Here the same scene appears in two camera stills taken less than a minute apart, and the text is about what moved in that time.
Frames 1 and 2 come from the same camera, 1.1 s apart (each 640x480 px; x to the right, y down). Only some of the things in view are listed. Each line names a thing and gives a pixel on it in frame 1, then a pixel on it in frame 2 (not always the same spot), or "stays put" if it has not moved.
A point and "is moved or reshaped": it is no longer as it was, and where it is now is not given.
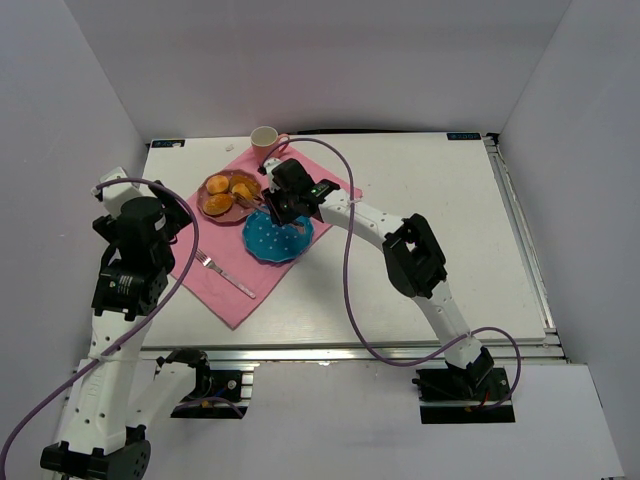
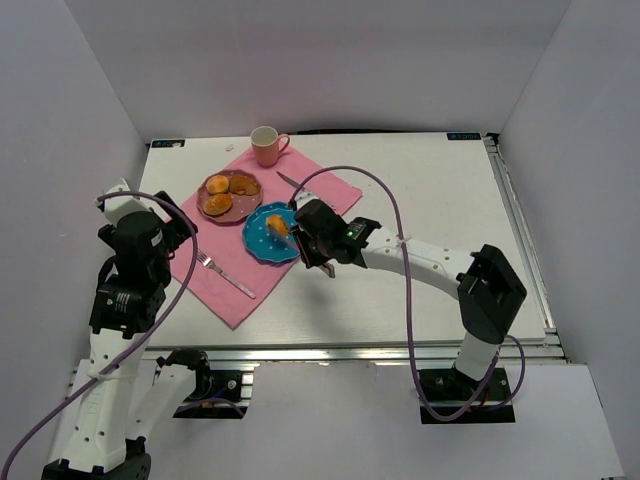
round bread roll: [217, 184] stays put
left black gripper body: [176, 212] stays put
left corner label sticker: [168, 143] stays put
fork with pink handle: [208, 262] stays put
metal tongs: [297, 225] is moved or reshaped
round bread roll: [245, 189] to [278, 224]
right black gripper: [273, 206] to [306, 242]
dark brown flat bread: [253, 187] stays put
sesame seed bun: [218, 204] stays put
